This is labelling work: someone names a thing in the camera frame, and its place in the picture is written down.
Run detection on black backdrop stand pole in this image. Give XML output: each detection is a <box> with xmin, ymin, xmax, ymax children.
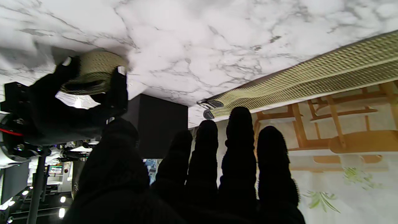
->
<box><xmin>26</xmin><ymin>148</ymin><xmax>52</xmax><ymax>224</ymax></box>

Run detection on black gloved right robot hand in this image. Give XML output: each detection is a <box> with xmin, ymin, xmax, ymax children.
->
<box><xmin>29</xmin><ymin>56</ymin><xmax>129</xmax><ymax>147</ymax></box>

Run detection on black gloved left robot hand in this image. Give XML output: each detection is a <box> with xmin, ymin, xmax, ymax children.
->
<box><xmin>62</xmin><ymin>107</ymin><xmax>306</xmax><ymax>224</ymax></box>

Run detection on beige woven belt double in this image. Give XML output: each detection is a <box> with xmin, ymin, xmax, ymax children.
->
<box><xmin>197</xmin><ymin>30</ymin><xmax>398</xmax><ymax>120</ymax></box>
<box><xmin>61</xmin><ymin>51</ymin><xmax>128</xmax><ymax>96</ymax></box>

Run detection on black belt storage box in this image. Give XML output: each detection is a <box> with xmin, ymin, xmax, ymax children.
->
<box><xmin>121</xmin><ymin>94</ymin><xmax>189</xmax><ymax>159</ymax></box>

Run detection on red black right arm cables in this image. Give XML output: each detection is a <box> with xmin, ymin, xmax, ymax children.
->
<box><xmin>0</xmin><ymin>128</ymin><xmax>25</xmax><ymax>137</ymax></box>

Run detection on blue printed banner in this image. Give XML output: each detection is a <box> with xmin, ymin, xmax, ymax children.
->
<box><xmin>144</xmin><ymin>159</ymin><xmax>161</xmax><ymax>185</ymax></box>

